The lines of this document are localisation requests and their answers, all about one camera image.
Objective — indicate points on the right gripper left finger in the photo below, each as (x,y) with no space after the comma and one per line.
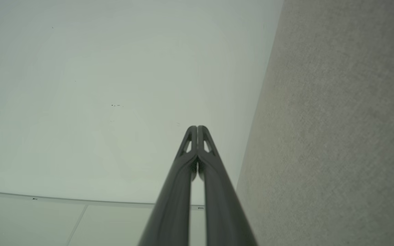
(173,205)

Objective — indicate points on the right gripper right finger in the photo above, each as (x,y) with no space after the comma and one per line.
(224,212)

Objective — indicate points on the grey fabric sofa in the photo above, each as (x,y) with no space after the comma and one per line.
(337,119)

